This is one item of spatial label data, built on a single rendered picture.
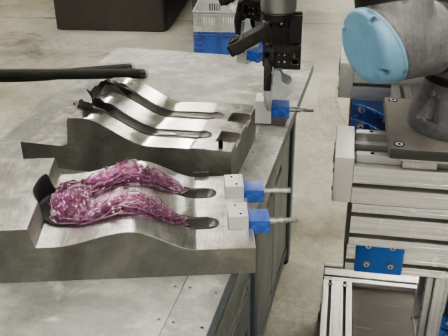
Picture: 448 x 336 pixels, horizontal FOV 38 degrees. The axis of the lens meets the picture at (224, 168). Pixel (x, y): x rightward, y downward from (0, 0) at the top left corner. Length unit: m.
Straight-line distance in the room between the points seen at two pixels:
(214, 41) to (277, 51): 3.21
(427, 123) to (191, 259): 0.46
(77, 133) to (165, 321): 0.57
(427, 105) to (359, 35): 0.20
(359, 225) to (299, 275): 1.29
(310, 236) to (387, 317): 0.77
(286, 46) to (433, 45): 0.44
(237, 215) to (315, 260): 1.41
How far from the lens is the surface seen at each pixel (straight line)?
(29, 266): 1.17
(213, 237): 1.15
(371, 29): 0.97
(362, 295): 2.07
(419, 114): 1.13
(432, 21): 1.02
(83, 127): 1.46
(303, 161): 3.25
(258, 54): 1.79
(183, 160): 1.40
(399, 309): 2.05
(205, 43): 4.60
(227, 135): 1.45
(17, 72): 1.82
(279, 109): 1.44
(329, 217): 2.81
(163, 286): 1.13
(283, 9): 1.35
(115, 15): 5.42
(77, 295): 1.14
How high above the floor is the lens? 1.50
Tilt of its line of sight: 28 degrees down
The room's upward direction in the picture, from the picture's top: 1 degrees counter-clockwise
